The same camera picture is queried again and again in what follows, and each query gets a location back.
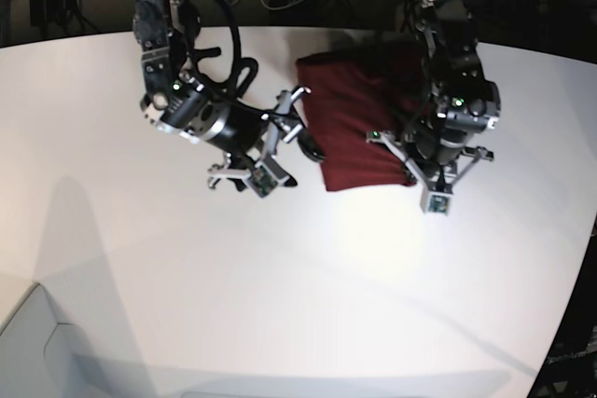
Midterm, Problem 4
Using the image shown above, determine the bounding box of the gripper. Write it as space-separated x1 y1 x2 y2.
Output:
403 80 503 185
139 75 327 189

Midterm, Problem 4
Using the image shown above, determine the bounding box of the dark red long-sleeve t-shirt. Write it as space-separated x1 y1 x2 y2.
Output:
296 41 424 192

